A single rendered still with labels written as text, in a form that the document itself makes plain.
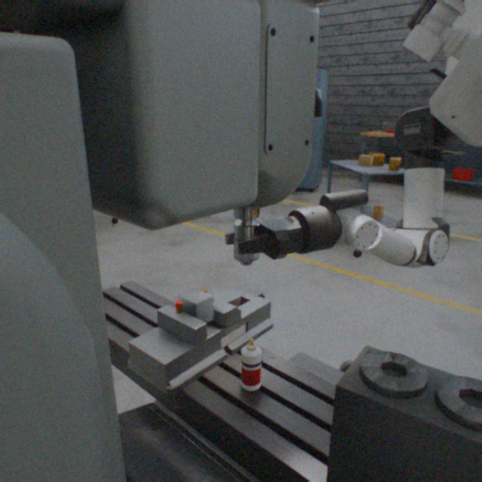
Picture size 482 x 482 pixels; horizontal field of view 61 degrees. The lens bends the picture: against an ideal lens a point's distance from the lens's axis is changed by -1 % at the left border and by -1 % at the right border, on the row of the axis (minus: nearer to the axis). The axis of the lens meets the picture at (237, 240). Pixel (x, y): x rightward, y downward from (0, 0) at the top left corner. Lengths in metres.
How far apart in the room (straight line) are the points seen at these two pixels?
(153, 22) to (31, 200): 0.21
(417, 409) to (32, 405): 0.44
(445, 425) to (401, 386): 0.07
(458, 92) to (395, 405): 0.61
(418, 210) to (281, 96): 0.55
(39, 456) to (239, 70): 0.44
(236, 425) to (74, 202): 0.56
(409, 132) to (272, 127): 0.53
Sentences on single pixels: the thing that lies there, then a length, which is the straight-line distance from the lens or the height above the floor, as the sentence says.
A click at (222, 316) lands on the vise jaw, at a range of 0.92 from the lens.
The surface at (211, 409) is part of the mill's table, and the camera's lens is 0.83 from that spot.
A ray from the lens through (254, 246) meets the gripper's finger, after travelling 0.73.
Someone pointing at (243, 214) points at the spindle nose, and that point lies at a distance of 0.72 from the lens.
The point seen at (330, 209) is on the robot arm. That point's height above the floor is 1.28.
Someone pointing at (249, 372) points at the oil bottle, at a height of 0.97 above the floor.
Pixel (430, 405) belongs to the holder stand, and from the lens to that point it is 0.61.
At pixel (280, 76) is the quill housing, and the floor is 1.51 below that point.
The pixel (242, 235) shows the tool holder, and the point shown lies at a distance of 0.73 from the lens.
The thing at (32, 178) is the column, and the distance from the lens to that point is 0.33.
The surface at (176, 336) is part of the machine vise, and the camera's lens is 0.92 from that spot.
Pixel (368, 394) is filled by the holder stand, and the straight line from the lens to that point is 0.60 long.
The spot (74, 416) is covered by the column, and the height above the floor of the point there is 1.23.
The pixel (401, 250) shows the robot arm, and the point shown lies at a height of 1.16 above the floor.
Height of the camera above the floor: 1.48
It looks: 19 degrees down
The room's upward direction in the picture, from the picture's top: straight up
